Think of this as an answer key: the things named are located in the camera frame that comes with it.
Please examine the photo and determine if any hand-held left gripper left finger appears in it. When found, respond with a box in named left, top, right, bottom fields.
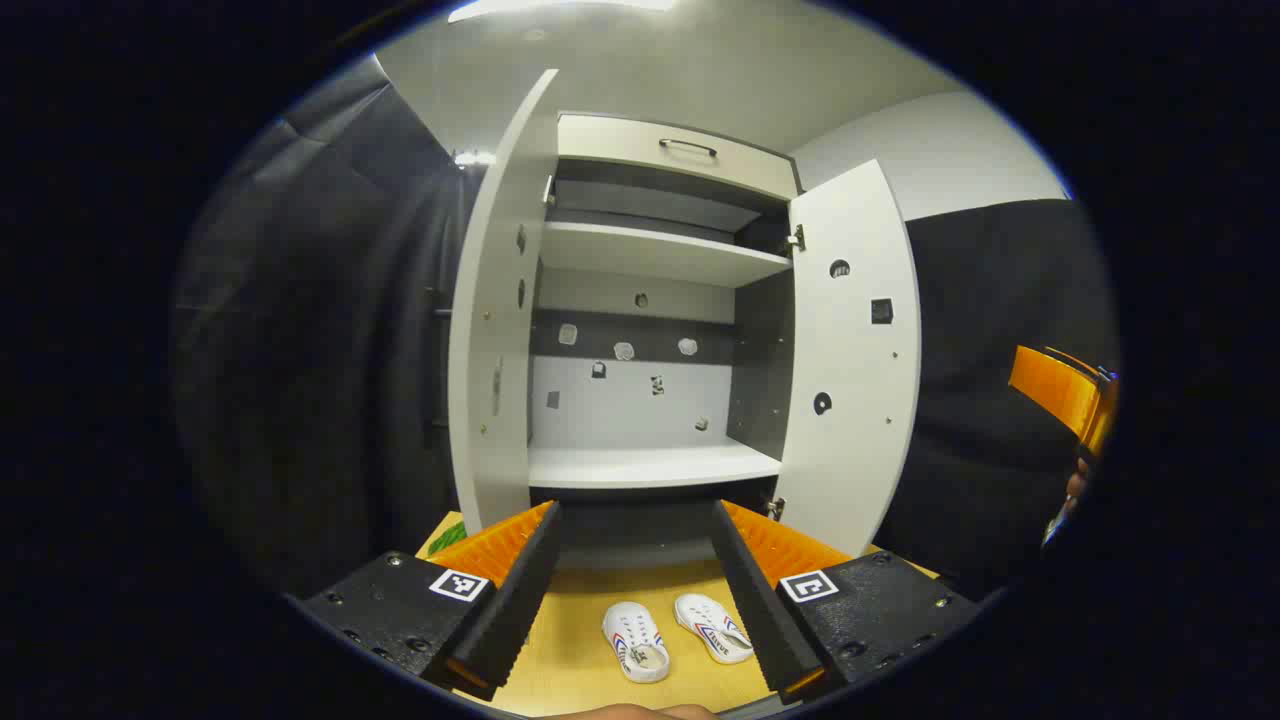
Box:
left=300, top=500, right=563, bottom=701

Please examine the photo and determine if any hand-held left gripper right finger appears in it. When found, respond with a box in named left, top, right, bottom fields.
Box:
left=712, top=500, right=981, bottom=701

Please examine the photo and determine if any white shoe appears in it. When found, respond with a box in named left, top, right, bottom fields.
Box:
left=602, top=601, right=671, bottom=684
left=674, top=593, right=754, bottom=665

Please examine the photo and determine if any white cabinet door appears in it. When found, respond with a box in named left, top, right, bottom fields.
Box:
left=447, top=68, right=561, bottom=536
left=775, top=160, right=921, bottom=558

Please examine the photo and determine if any white shoe cabinet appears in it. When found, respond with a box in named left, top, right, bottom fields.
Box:
left=447, top=68, right=921, bottom=561

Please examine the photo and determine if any white cabinet shelf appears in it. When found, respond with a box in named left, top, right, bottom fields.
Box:
left=527, top=440, right=783, bottom=491
left=540, top=220, right=793, bottom=289

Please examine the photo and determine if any white cabinet drawer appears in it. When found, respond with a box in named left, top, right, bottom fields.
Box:
left=557, top=113, right=801, bottom=201

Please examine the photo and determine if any black backdrop cloth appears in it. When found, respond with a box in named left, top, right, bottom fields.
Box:
left=172, top=55, right=1119, bottom=601

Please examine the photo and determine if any ceiling light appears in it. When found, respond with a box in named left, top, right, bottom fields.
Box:
left=447, top=0, right=681, bottom=23

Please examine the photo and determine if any black door handle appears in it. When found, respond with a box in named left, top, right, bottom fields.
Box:
left=424, top=288, right=453, bottom=446

